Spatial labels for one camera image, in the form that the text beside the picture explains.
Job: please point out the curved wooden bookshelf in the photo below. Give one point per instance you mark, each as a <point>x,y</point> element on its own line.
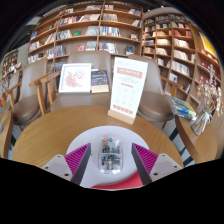
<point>180,53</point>

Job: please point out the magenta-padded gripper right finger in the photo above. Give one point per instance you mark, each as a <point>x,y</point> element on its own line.
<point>146,159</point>

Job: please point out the beige wooden armchair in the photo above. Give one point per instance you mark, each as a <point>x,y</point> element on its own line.
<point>80,100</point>
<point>155,103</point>
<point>26,110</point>

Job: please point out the white mouse pad, red rest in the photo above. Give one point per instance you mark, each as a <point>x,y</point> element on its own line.
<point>83,136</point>

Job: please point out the transparent computer mouse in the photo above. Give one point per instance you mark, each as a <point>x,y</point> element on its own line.
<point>110,155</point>

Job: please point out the glass vase with dried flowers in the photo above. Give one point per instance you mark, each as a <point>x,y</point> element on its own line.
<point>200,123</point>

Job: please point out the white framed floral picture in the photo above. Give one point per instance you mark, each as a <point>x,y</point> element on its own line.
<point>75,78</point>

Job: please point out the distant wooden bookshelf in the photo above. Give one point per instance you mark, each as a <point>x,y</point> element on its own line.
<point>11,66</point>

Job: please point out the colourful stack of books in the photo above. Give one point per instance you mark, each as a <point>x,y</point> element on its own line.
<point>183,108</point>

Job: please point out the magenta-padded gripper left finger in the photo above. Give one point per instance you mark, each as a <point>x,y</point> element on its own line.
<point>78,158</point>

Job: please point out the white sign in wooden stand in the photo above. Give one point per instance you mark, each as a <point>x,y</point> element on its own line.
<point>128,86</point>

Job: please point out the dark blue book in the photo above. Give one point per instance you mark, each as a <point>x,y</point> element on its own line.
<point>100,80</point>

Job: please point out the round wooden side table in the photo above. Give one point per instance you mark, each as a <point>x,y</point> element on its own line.
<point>196,143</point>
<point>6,133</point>

